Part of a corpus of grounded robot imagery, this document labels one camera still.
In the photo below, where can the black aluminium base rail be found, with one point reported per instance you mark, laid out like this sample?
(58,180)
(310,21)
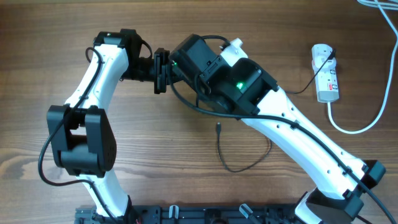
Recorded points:
(174,214)

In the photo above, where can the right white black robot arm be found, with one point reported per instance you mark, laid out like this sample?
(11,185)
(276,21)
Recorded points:
(234,86)

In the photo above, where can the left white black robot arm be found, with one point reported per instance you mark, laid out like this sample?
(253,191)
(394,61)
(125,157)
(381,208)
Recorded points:
(80,134)

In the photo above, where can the white power strip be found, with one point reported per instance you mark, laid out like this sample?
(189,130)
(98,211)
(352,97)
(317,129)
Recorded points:
(324,65)

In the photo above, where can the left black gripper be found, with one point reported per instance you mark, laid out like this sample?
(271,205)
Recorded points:
(160,68)

